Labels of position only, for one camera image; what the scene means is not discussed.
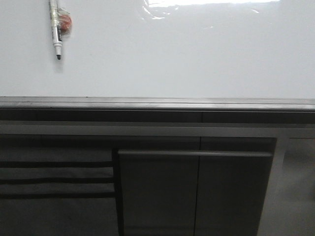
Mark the white whiteboard marker pen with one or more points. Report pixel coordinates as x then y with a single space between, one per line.
56 28

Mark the red magnet taped to marker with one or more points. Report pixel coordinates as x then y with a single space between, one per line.
65 21

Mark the grey cabinet panel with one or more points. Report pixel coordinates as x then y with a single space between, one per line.
193 193

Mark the white whiteboard with metal frame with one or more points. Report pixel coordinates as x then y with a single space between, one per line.
160 54

